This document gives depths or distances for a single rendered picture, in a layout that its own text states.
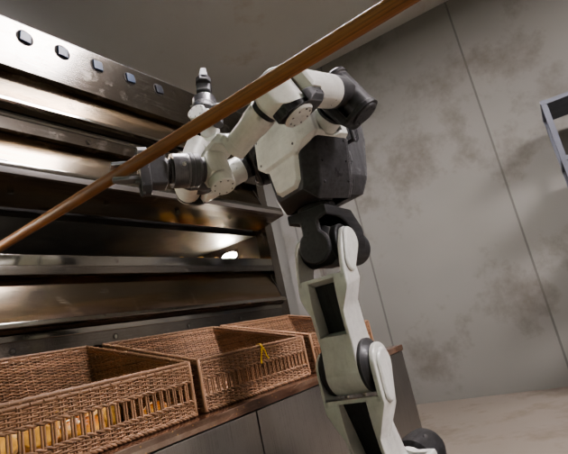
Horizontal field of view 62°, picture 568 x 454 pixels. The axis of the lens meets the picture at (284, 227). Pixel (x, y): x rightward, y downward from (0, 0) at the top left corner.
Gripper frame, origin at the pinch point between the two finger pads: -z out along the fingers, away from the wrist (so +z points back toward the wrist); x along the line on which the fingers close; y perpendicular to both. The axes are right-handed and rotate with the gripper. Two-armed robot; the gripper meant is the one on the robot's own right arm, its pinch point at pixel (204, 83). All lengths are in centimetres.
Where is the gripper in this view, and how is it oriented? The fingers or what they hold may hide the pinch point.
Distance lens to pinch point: 189.1
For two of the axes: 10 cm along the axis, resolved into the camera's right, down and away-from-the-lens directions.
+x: 0.4, -5.9, -8.0
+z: 1.1, 8.0, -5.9
